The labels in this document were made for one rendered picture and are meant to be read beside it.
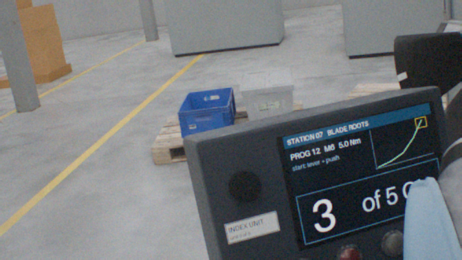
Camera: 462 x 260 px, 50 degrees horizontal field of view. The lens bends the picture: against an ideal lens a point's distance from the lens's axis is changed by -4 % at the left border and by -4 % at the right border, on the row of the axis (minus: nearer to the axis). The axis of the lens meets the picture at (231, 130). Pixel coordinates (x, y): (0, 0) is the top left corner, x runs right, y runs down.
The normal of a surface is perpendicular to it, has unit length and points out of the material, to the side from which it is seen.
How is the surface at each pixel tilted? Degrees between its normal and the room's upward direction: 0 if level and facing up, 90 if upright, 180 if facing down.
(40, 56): 90
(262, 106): 95
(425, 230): 33
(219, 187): 75
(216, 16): 90
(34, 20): 90
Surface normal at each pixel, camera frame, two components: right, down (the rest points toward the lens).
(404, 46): -0.90, 0.03
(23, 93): -0.18, 0.34
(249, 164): 0.21, 0.02
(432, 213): -0.38, -0.72
